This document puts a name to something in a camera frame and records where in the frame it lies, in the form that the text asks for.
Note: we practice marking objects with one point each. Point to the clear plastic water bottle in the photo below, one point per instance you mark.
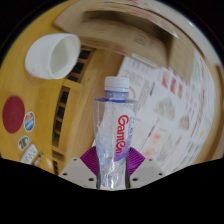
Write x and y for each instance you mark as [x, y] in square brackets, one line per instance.
[113, 133]

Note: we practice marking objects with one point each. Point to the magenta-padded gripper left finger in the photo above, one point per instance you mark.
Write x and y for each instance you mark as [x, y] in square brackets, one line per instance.
[87, 165]

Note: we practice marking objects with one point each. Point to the small dark picture sticker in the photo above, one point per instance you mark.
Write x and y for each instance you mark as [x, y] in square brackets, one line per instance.
[23, 142]

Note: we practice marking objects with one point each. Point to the group of printed wall posters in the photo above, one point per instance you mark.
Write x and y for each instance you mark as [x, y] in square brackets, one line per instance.
[170, 113]

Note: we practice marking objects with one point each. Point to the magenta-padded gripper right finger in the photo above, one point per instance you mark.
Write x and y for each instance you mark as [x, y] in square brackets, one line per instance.
[136, 163]

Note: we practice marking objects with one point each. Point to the white cup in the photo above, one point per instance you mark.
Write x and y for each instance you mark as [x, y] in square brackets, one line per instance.
[50, 56]

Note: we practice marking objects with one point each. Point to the flat round red coaster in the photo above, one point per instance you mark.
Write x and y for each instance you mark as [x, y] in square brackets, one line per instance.
[13, 114]

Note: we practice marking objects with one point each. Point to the dark pen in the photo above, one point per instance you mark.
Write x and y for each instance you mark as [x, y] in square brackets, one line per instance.
[38, 158]

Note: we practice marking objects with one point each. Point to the wooden slatted bench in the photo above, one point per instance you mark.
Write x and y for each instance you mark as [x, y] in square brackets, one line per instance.
[65, 110]

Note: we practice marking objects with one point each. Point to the brown cardboard box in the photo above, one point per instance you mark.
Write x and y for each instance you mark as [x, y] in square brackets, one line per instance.
[126, 35]

